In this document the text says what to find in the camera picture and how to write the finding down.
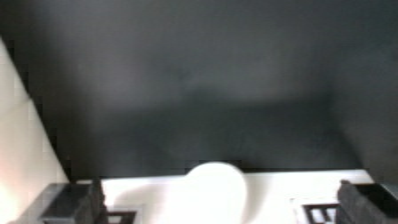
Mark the white drawer cabinet frame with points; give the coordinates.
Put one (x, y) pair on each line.
(28, 163)

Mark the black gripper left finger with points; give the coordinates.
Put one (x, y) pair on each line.
(76, 204)

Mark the white drawer box front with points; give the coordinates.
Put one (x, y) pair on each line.
(218, 196)

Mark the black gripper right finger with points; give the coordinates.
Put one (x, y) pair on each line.
(366, 204)

